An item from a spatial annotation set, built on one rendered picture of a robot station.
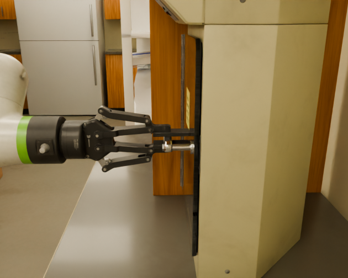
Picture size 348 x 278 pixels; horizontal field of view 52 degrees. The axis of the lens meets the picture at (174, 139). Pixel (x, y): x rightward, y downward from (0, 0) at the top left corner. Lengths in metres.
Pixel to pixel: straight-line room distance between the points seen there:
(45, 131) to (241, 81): 0.36
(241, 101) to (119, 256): 0.43
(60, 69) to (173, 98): 4.78
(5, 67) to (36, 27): 4.95
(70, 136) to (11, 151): 0.11
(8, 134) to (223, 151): 0.38
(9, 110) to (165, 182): 0.48
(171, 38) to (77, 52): 4.69
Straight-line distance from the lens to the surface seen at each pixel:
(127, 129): 0.68
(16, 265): 2.49
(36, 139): 0.68
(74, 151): 0.68
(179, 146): 0.63
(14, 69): 0.77
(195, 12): 0.55
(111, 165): 0.70
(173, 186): 1.02
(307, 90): 0.71
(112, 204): 1.00
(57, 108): 5.80
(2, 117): 0.73
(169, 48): 0.92
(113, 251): 0.82
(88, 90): 5.63
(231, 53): 0.56
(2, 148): 0.70
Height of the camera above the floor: 1.42
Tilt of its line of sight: 18 degrees down
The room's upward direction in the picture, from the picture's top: straight up
